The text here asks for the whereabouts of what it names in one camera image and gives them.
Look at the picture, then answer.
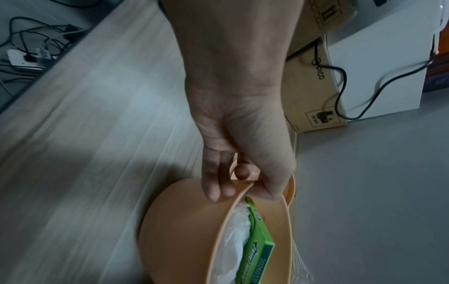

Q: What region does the clear plastic bag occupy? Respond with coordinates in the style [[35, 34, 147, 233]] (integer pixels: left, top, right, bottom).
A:
[[213, 203, 255, 284]]

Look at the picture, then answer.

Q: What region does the white power strip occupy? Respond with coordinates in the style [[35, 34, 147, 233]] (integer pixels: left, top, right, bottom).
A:
[[6, 47, 60, 68]]

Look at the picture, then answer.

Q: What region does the large white box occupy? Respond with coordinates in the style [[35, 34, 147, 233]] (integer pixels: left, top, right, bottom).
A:
[[326, 0, 440, 120]]

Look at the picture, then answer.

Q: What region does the cardboard box with black print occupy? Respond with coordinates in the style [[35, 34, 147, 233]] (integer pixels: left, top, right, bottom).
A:
[[281, 34, 349, 134]]

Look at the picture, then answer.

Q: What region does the thick black cable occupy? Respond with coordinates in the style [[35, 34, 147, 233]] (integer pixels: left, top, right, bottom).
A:
[[315, 35, 436, 120]]

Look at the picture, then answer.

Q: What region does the green wrapper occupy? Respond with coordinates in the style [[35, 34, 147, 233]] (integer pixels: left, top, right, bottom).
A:
[[234, 196, 277, 284]]

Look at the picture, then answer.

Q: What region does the pink desktop trash bin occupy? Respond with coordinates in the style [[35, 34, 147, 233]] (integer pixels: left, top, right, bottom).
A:
[[138, 173, 298, 284]]

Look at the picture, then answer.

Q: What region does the colourful box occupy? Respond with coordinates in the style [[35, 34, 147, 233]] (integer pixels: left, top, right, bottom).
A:
[[420, 32, 449, 94]]

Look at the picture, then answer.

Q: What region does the small plain cardboard box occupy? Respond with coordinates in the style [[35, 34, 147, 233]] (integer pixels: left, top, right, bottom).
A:
[[302, 0, 361, 38]]

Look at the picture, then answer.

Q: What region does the clear plastic film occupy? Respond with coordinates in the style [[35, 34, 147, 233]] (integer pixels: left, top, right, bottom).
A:
[[290, 239, 313, 284]]

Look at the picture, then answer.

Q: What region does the person's left forearm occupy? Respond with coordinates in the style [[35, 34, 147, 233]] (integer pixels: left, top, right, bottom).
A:
[[157, 0, 306, 85]]

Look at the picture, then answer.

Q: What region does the bundle of black cables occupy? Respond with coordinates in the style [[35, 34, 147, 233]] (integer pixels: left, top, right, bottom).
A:
[[0, 16, 86, 94]]

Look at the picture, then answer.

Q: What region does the person's left hand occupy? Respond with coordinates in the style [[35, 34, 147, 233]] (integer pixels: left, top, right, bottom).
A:
[[184, 80, 298, 202]]

